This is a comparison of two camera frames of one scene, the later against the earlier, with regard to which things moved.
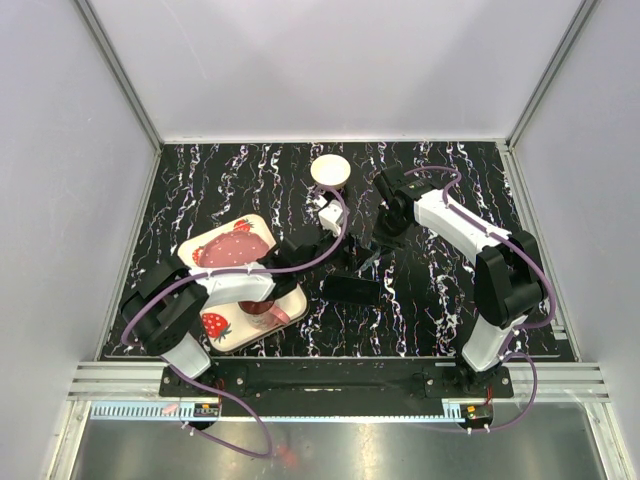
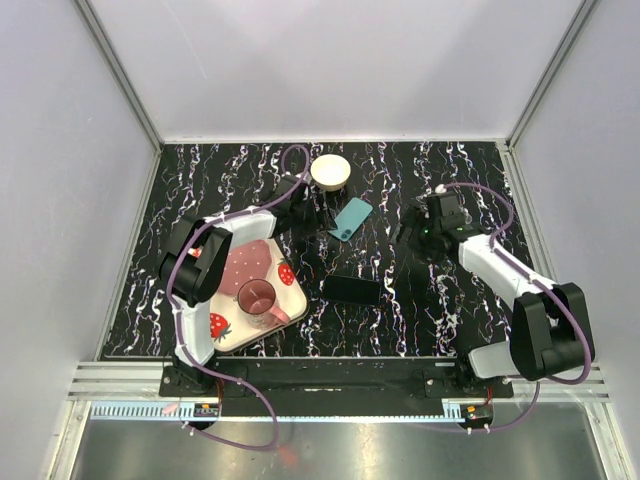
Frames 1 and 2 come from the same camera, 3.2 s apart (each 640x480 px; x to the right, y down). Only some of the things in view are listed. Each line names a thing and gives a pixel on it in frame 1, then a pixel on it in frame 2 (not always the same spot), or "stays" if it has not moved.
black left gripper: [352, 260] -> [316, 222]
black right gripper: [379, 238] -> [415, 218]
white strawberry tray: [225, 328] stays
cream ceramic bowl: [330, 170] stays
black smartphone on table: [351, 289] stays
